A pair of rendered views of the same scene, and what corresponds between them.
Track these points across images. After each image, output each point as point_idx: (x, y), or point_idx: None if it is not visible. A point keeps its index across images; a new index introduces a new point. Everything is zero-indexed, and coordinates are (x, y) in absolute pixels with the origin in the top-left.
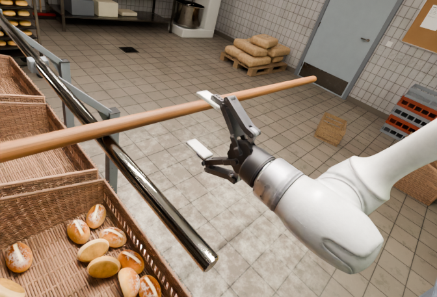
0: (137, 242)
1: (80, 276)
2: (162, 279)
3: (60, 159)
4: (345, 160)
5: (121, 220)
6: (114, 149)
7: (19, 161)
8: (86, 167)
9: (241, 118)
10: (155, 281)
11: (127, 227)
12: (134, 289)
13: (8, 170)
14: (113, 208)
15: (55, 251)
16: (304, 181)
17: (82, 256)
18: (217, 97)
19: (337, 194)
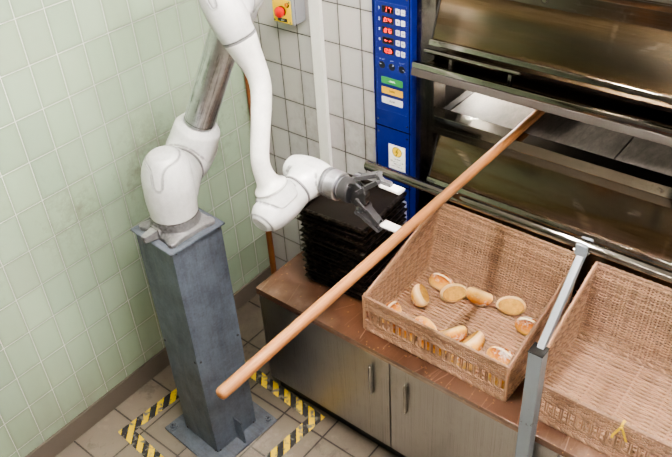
0: (438, 373)
1: (469, 333)
2: (396, 349)
3: (617, 443)
4: (285, 188)
5: (470, 389)
6: (441, 187)
7: (657, 421)
8: (575, 447)
9: (367, 172)
10: (400, 329)
11: (458, 385)
12: (415, 319)
13: (651, 405)
14: (490, 400)
15: (507, 343)
16: (324, 166)
17: (476, 331)
18: (387, 180)
19: (307, 163)
